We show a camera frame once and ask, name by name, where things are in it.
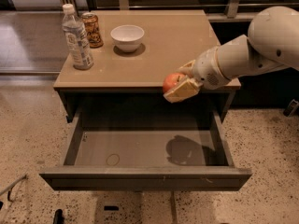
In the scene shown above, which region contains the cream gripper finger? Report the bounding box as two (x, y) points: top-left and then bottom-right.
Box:
(178, 60), (195, 77)
(164, 77), (203, 103)

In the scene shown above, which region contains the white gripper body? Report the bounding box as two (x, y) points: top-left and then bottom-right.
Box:
(192, 46), (231, 90)

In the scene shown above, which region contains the red apple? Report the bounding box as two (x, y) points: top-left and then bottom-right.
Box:
(163, 73), (185, 92)

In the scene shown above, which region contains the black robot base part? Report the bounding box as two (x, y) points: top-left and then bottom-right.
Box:
(53, 209), (64, 224)

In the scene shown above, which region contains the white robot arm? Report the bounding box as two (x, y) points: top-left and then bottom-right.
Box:
(164, 7), (299, 103)

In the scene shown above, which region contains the grey open top drawer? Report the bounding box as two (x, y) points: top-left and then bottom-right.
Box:
(40, 105), (252, 191)

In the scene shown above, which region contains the white ceramic bowl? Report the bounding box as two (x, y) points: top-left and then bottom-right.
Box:
(110, 25), (145, 52)

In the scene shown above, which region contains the brown drink can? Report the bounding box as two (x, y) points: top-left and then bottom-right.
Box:
(81, 12), (104, 48)

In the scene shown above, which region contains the clear plastic water bottle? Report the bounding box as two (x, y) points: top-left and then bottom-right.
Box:
(62, 4), (93, 70)

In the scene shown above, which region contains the grey metal rod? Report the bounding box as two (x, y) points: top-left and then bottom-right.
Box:
(0, 175), (27, 196)

